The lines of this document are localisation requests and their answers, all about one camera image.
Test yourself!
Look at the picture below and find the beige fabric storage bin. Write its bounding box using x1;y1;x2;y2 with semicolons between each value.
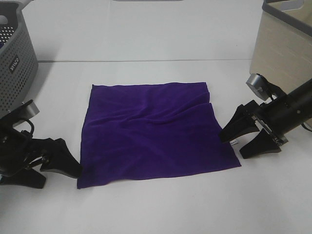
250;0;312;93

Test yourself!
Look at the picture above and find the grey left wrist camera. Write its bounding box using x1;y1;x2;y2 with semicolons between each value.
17;99;39;119

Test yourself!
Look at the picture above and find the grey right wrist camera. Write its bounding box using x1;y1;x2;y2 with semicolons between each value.
246;74;270;101

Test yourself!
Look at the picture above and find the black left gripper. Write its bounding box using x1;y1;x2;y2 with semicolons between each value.
0;117;82;189

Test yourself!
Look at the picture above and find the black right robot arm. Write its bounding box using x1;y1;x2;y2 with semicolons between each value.
219;74;312;159

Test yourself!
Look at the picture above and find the white towel care label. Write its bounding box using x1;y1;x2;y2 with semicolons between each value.
230;140;238;146

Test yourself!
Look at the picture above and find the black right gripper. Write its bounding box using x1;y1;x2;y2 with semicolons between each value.
219;99;288;159

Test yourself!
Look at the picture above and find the purple towel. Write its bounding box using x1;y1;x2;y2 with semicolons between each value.
77;82;241;189

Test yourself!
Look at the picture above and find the grey perforated laundry basket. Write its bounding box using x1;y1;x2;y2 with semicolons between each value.
0;0;39;117

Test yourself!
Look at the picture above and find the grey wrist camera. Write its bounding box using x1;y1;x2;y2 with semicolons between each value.
246;74;270;101
17;99;39;119

